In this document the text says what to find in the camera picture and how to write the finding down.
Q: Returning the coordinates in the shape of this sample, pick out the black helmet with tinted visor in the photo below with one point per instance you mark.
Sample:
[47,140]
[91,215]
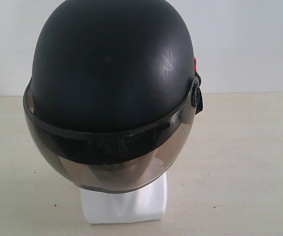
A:
[113,92]

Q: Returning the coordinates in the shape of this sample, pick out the white mannequin head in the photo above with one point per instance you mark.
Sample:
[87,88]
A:
[145,204]

